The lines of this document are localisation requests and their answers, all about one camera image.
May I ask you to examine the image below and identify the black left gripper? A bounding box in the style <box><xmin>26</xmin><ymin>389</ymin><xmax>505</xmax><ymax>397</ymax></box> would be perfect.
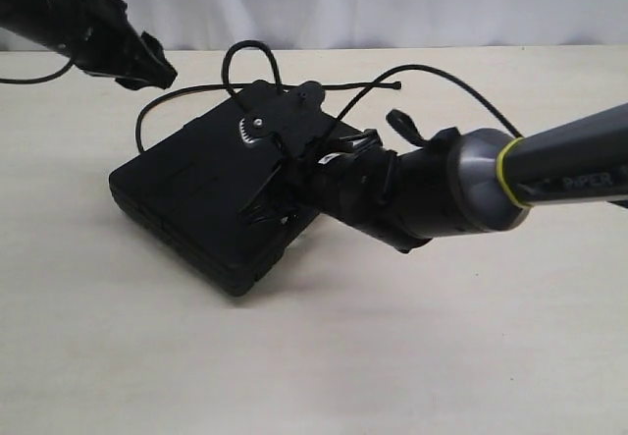
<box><xmin>43</xmin><ymin>0</ymin><xmax>177</xmax><ymax>89</ymax></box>

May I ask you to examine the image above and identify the white backdrop curtain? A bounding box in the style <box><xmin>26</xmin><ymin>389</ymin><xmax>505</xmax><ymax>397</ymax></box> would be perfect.
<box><xmin>124</xmin><ymin>0</ymin><xmax>627</xmax><ymax>50</ymax></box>

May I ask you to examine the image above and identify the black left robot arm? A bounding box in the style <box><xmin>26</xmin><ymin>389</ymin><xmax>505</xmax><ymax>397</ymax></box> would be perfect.
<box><xmin>1</xmin><ymin>0</ymin><xmax>178</xmax><ymax>90</ymax></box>

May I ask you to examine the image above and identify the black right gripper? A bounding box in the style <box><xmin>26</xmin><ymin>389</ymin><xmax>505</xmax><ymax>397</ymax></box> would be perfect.
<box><xmin>238</xmin><ymin>130</ymin><xmax>388</xmax><ymax>229</ymax></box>

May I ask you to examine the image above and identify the black cord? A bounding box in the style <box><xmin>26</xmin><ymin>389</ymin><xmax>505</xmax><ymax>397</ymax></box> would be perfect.
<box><xmin>134</xmin><ymin>39</ymin><xmax>403</xmax><ymax>154</ymax></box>

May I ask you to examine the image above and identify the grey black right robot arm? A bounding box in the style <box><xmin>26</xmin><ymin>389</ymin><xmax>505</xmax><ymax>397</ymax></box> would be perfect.
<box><xmin>239</xmin><ymin>103</ymin><xmax>627</xmax><ymax>253</ymax></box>

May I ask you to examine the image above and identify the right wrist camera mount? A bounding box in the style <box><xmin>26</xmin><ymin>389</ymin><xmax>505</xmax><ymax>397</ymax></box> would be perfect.
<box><xmin>238</xmin><ymin>81</ymin><xmax>335</xmax><ymax>159</ymax></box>

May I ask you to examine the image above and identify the black plastic carry case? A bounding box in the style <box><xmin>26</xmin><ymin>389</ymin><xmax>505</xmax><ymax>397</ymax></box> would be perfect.
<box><xmin>109</xmin><ymin>81</ymin><xmax>319</xmax><ymax>297</ymax></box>

